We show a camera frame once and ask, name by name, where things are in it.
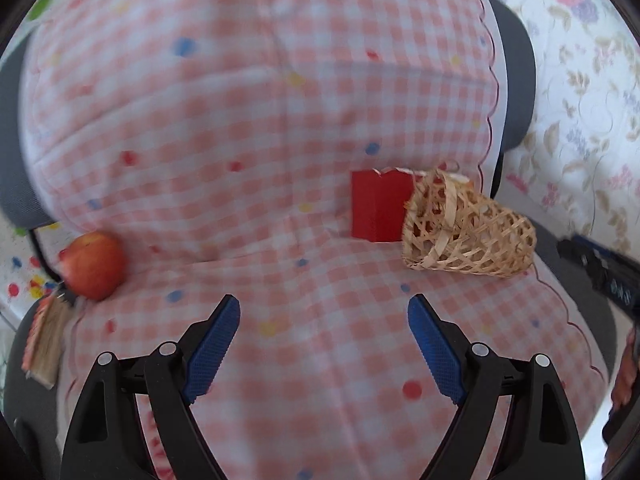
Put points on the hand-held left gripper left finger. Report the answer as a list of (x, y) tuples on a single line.
[(210, 350)]

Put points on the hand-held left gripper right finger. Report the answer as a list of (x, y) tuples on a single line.
[(435, 355)]

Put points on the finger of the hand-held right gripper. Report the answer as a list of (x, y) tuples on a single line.
[(605, 275)]

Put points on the person's right hand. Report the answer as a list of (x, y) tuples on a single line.
[(625, 375)]

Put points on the woven bamboo basket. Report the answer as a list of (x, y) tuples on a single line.
[(465, 230)]

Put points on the red apple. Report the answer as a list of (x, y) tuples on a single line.
[(95, 266)]

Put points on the red paper box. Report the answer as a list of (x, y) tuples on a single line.
[(377, 205)]

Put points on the straw tassel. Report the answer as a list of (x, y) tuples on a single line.
[(46, 340)]

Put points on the grey office chair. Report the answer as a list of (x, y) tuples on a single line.
[(517, 70)]

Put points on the pink checked cloth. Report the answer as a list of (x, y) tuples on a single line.
[(250, 110)]

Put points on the floral wall sheet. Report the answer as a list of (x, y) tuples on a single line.
[(575, 110)]

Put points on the polka dot wall sheet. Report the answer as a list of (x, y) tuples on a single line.
[(20, 280)]

